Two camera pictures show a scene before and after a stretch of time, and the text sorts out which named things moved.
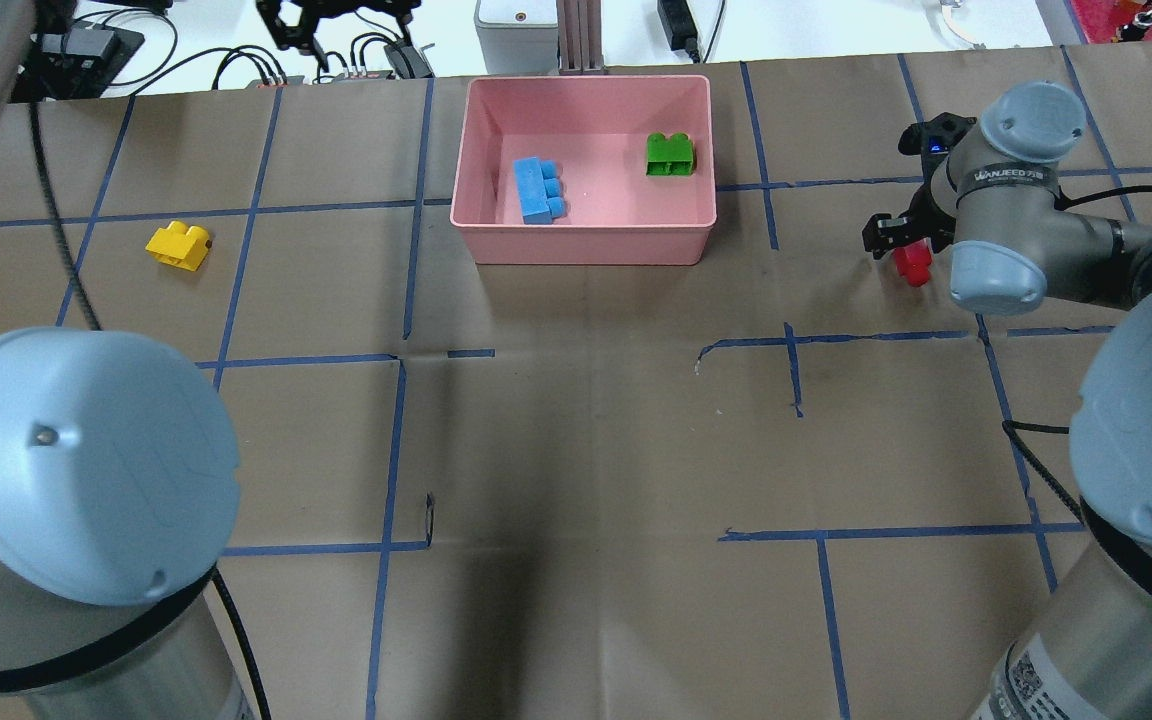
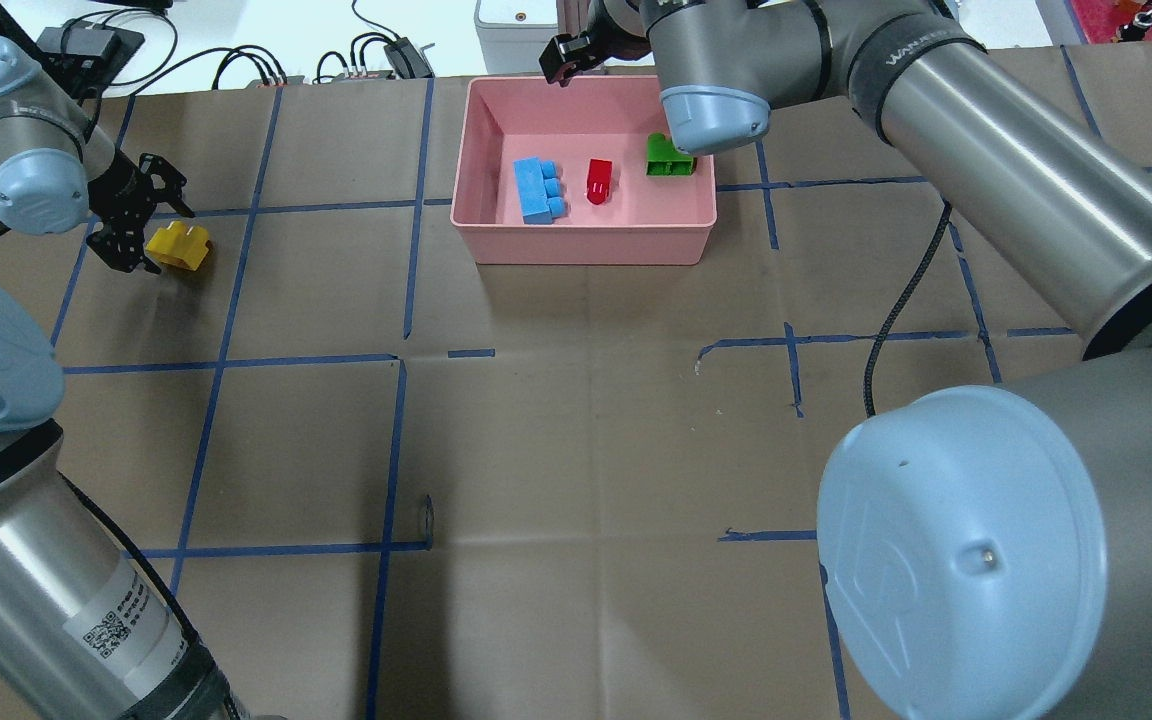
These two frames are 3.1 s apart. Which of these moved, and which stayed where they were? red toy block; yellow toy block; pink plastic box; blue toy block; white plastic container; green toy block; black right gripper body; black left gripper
Moved: black right gripper body; red toy block; black left gripper
Stayed: white plastic container; pink plastic box; yellow toy block; blue toy block; green toy block
